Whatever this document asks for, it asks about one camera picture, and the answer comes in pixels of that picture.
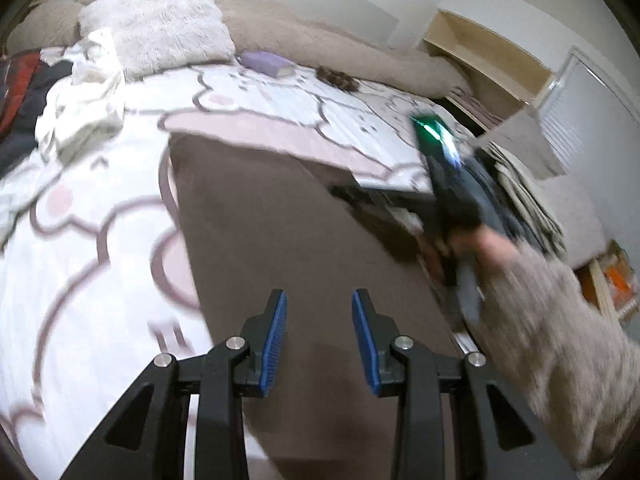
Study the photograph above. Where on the brown scrunchie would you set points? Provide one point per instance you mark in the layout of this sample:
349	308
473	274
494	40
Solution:
337	79

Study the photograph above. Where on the beige quilted duvet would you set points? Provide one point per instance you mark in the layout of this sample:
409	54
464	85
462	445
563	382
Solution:
270	26

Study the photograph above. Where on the grey sleeve forearm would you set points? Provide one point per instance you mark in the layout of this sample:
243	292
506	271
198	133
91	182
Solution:
578	372

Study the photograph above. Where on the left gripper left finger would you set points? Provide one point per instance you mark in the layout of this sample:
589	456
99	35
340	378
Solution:
144	434

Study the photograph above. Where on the wooden shelf right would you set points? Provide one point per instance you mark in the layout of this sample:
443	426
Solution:
503	76

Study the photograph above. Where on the person right hand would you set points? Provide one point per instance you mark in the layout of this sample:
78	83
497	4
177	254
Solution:
494	255

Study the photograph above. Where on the black garment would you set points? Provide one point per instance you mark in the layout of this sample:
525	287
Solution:
21	140

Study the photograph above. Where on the red plaid garment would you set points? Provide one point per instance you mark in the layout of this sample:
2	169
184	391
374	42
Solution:
16	74

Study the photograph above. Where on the purple book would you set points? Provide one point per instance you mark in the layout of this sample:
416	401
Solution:
267	63

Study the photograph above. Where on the white garment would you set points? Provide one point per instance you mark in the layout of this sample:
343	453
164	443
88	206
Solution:
84	109

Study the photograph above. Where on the fluffy white pillow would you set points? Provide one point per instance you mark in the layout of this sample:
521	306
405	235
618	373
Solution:
146	37

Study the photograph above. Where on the brown knit cardigan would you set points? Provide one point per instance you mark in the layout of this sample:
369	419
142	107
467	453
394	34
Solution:
254	221

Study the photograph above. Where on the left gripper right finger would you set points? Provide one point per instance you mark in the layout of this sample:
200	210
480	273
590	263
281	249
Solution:
453	415

